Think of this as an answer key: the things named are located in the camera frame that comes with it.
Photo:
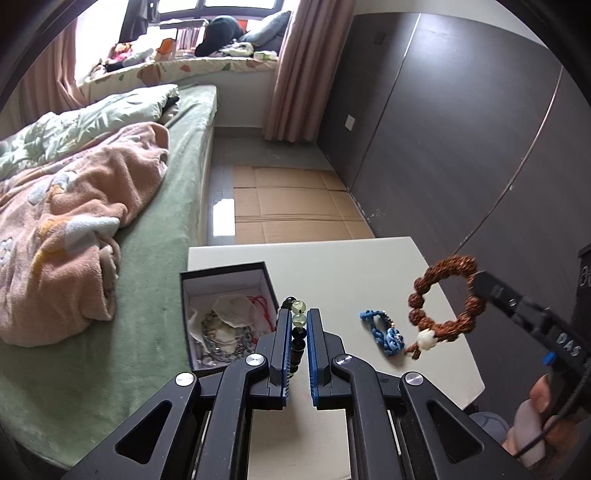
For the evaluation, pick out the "white pouch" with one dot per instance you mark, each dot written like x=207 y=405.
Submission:
x=231 y=308

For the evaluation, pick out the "hanging dark clothing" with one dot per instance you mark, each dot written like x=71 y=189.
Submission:
x=136 y=14

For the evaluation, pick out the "flattened cardboard sheet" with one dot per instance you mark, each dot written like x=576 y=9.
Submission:
x=295 y=203

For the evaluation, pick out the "person's right hand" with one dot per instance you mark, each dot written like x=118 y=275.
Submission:
x=531 y=424

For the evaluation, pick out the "pink fleece blanket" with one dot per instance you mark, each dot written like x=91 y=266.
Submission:
x=69 y=258

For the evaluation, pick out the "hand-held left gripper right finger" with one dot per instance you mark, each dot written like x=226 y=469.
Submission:
x=315 y=360

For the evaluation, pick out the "pile of toys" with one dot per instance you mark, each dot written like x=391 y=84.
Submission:
x=122 y=54

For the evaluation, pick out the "pink curtain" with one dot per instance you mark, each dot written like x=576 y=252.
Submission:
x=304 y=69
x=64 y=78

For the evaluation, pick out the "small folding table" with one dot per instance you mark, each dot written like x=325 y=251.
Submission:
x=184 y=28

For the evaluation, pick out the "light green quilt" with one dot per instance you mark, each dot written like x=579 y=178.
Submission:
x=106 y=115

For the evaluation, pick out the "white bedside table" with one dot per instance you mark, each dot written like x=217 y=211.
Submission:
x=360 y=267

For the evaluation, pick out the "wall socket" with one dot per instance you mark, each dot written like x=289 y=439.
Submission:
x=349 y=122

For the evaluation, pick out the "black jewelry box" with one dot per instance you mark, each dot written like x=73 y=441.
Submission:
x=231 y=286

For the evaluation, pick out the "grey pillow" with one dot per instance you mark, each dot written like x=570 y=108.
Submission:
x=268 y=32

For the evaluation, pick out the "patterned window seat cushion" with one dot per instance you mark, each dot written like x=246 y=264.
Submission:
x=184 y=69

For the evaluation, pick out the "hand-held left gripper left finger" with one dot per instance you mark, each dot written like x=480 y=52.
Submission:
x=284 y=360

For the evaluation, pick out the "orange toy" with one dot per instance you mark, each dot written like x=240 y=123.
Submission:
x=166 y=46

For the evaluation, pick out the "black bag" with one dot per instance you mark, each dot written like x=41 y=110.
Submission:
x=219 y=34

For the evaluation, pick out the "window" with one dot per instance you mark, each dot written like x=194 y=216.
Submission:
x=240 y=4

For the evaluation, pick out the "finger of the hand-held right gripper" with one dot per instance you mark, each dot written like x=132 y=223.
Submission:
x=501 y=293

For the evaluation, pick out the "dark grey wardrobe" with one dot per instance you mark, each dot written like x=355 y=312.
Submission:
x=438 y=138

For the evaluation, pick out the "bed with green sheet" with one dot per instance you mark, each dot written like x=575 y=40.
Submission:
x=152 y=277

